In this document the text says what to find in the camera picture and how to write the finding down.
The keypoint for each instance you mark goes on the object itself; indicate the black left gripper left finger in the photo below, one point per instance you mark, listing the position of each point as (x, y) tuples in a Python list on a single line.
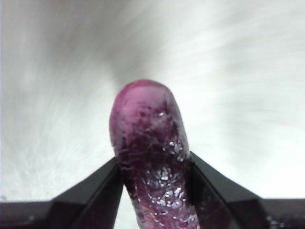
[(78, 210)]

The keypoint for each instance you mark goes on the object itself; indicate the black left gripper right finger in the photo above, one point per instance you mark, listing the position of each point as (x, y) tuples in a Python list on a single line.
[(233, 212)]

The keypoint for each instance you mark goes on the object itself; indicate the purple eggplant green stem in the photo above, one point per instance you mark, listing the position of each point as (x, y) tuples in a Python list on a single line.
[(147, 133)]

